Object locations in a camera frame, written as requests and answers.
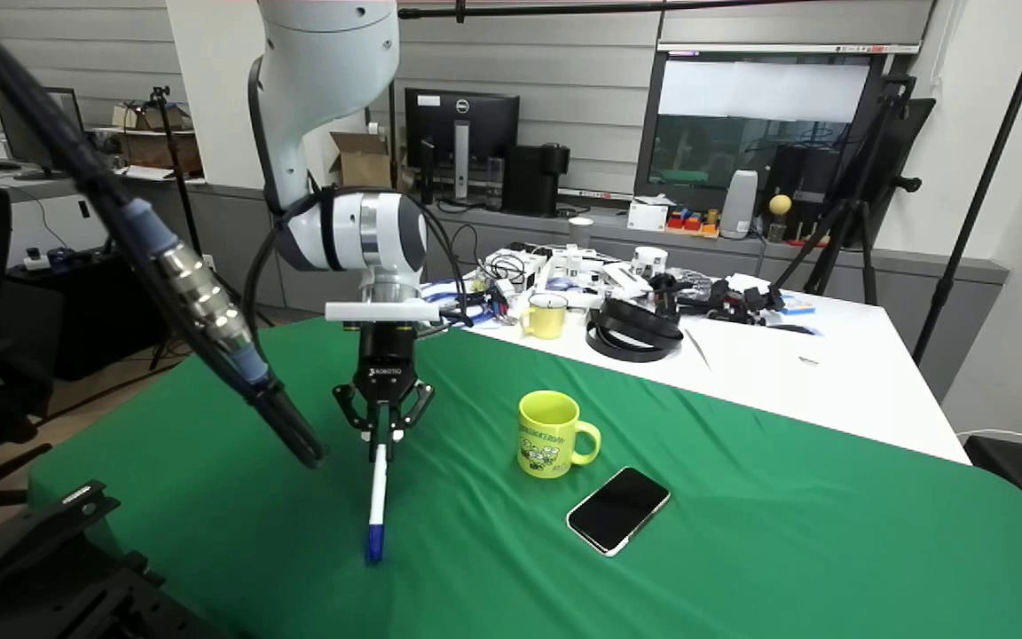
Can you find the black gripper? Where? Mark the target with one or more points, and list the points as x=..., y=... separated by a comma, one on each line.
x=384, y=357

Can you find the white marker with blue cap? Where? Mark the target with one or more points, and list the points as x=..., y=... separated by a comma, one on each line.
x=379, y=497

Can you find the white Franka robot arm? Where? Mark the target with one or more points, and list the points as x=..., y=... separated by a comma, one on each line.
x=322, y=74

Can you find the yellow cartoon mug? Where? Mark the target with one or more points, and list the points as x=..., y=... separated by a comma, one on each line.
x=547, y=442

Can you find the small yellow cup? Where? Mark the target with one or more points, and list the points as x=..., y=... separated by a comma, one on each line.
x=545, y=322

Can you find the white parts tray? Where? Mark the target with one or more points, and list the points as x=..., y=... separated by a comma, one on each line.
x=570, y=275

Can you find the open cardboard box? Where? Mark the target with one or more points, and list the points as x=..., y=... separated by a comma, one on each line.
x=360, y=163

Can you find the black smartphone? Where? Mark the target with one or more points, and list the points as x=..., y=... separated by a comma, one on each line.
x=620, y=509

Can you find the black computer box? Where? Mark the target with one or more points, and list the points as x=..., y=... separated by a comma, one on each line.
x=532, y=178

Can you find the black computer monitor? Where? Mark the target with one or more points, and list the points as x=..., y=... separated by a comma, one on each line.
x=458, y=127

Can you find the white box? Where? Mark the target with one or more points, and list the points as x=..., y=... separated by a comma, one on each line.
x=647, y=216

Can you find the black flat clamp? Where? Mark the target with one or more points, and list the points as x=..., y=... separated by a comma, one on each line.
x=69, y=506

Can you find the red orange tray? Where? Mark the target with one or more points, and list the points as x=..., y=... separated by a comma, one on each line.
x=688, y=223

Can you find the green table cloth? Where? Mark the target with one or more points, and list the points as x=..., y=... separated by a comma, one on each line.
x=770, y=535

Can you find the white cylinder speaker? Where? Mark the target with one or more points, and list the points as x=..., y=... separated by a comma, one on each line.
x=741, y=203

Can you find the yellow ball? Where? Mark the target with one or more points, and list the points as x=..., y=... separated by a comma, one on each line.
x=781, y=206

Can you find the large dark display screen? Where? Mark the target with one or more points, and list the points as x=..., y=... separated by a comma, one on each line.
x=761, y=118

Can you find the black light stand pole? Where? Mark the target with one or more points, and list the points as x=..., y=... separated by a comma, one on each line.
x=984, y=178

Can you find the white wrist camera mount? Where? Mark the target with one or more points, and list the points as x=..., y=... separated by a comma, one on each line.
x=380, y=310

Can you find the black camera gear pile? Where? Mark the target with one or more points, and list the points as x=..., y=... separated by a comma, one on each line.
x=710, y=299

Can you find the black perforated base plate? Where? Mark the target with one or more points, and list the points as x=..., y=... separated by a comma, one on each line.
x=15, y=590

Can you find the black camera tripod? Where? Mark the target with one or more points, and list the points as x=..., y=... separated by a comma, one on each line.
x=851, y=216

